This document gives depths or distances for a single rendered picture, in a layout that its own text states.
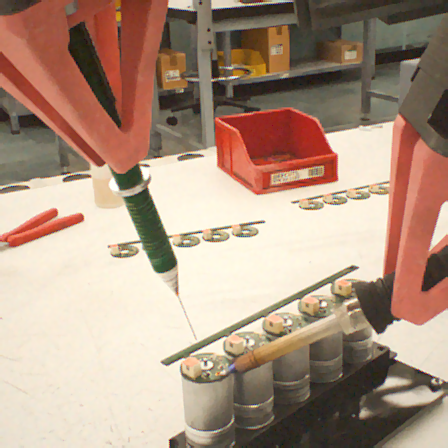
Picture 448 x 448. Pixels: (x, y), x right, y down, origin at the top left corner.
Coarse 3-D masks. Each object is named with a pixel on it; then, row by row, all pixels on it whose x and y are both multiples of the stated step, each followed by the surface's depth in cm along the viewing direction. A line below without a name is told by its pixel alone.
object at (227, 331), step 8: (352, 264) 45; (336, 272) 44; (344, 272) 44; (320, 280) 43; (328, 280) 43; (304, 288) 42; (312, 288) 42; (288, 296) 41; (296, 296) 41; (272, 304) 40; (280, 304) 40; (256, 312) 40; (264, 312) 40; (240, 320) 39; (248, 320) 39; (256, 320) 39; (224, 328) 38; (232, 328) 38; (216, 336) 37; (224, 336) 38; (200, 344) 37; (208, 344) 37; (184, 352) 36; (192, 352) 36; (168, 360) 36; (176, 360) 36
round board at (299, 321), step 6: (282, 312) 39; (288, 312) 39; (282, 318) 39; (288, 318) 39; (294, 318) 39; (300, 318) 39; (306, 318) 39; (264, 324) 38; (294, 324) 38; (300, 324) 38; (306, 324) 38; (264, 330) 38; (288, 330) 37; (294, 330) 38; (276, 336) 37; (282, 336) 37
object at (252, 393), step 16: (272, 368) 37; (240, 384) 36; (256, 384) 36; (272, 384) 37; (240, 400) 37; (256, 400) 36; (272, 400) 37; (240, 416) 37; (256, 416) 37; (272, 416) 38
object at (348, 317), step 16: (352, 304) 32; (320, 320) 33; (336, 320) 33; (352, 320) 32; (288, 336) 33; (304, 336) 33; (320, 336) 33; (256, 352) 33; (272, 352) 33; (288, 352) 33; (240, 368) 33; (256, 368) 34
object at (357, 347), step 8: (352, 288) 42; (336, 296) 41; (368, 328) 42; (344, 336) 42; (352, 336) 42; (360, 336) 42; (368, 336) 42; (344, 344) 42; (352, 344) 42; (360, 344) 42; (368, 344) 42; (344, 352) 42; (352, 352) 42; (360, 352) 42; (368, 352) 42; (344, 360) 42; (352, 360) 42; (360, 360) 42
